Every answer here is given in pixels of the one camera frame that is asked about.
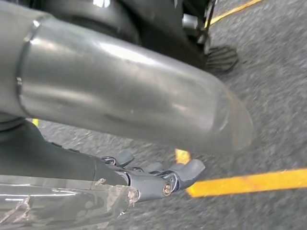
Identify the yellow floor tape square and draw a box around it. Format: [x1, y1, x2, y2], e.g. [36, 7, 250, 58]
[32, 0, 307, 198]

